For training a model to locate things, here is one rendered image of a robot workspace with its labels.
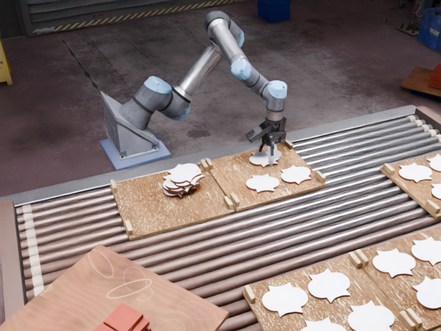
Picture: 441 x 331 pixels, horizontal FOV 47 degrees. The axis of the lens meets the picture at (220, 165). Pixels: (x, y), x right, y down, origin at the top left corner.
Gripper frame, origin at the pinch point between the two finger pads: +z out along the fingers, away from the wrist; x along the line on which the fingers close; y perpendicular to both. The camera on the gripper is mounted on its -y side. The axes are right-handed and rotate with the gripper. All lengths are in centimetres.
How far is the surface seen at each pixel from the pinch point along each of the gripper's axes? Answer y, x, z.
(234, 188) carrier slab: -20.0, -13.0, 2.3
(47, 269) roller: -96, -26, 9
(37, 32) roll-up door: -56, 456, 95
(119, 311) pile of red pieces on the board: -82, -77, -20
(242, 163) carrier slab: -9.8, 1.3, 1.7
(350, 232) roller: 9, -52, 2
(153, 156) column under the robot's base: -41, 31, 10
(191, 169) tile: -35.5, -4.3, -4.7
